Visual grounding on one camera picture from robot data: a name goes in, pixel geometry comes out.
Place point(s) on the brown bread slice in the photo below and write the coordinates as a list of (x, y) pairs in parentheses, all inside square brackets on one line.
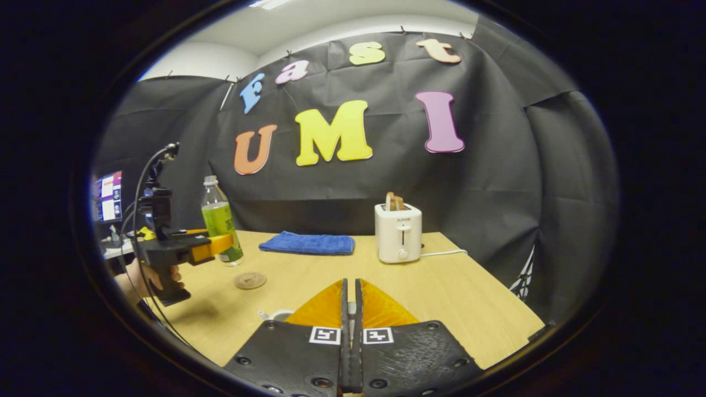
[(394, 202)]

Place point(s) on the white stand legs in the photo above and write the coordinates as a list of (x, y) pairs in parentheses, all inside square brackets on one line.
[(524, 275)]

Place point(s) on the black backdrop cloth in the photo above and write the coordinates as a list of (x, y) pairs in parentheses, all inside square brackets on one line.
[(496, 165)]

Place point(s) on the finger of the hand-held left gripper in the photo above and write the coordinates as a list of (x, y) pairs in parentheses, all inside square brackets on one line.
[(212, 247), (190, 231)]

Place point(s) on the white floral teacup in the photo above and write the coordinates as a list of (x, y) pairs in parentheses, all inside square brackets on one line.
[(278, 315)]

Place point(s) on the computer monitor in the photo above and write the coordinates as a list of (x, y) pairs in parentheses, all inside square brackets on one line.
[(108, 196)]

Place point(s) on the round brown coaster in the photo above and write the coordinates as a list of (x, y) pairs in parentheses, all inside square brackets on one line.
[(250, 280)]

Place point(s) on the ceiling light panel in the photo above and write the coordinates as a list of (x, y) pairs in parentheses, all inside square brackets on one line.
[(267, 3)]

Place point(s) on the green label water bottle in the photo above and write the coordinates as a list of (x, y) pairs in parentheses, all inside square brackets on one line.
[(219, 220)]

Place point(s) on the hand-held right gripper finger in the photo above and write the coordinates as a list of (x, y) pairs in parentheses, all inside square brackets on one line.
[(357, 342), (345, 342)]

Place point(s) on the blue towel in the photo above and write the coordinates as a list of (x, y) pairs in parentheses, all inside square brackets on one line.
[(309, 243)]

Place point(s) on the white toaster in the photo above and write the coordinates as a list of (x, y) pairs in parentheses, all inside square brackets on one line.
[(398, 237)]

